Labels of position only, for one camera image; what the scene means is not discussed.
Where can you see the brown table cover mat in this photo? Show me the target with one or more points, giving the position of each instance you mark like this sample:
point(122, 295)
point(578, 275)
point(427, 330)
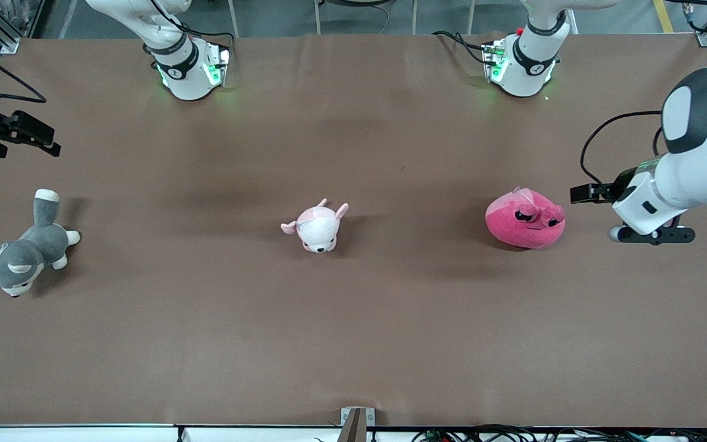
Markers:
point(353, 337)

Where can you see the white table edge rail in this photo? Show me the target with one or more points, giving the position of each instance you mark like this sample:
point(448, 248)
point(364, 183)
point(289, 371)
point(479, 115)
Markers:
point(83, 434)

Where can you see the light pink plush dog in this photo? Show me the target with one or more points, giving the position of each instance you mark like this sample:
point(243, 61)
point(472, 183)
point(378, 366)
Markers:
point(316, 230)

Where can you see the small metal table bracket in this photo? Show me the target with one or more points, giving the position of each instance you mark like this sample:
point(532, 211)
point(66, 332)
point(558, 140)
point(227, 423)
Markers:
point(356, 423)

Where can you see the grey husky plush toy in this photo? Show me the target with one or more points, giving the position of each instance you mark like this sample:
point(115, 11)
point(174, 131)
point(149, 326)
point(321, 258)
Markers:
point(28, 252)

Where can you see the hot pink round plush toy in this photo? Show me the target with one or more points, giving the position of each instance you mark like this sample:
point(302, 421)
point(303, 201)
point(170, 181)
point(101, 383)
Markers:
point(522, 230)

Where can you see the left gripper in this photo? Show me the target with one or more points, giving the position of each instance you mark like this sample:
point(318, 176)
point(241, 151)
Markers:
point(616, 186)

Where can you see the thin white frame leg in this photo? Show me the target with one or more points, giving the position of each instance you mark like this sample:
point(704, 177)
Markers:
point(318, 17)
point(415, 17)
point(233, 18)
point(471, 17)

